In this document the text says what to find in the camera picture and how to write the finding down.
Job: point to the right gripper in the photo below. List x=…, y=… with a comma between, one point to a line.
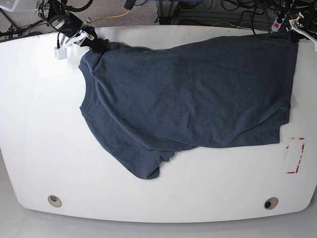
x=87, y=37

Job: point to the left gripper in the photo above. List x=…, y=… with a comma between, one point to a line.
x=303, y=27

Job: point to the blue T-shirt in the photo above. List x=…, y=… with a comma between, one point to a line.
x=144, y=105

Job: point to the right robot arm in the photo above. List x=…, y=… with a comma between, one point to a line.
x=60, y=17

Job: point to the white power strip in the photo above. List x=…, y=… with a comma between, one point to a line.
x=278, y=22

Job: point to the red tape rectangle marking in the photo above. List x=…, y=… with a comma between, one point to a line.
x=293, y=155

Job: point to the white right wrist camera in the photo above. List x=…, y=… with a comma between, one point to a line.
x=60, y=53

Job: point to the left table cable grommet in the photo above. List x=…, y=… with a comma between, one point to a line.
x=54, y=201

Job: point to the table cable grommet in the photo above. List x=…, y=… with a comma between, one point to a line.
x=271, y=203
x=54, y=201

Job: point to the right table cable grommet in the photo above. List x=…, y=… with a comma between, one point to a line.
x=271, y=203

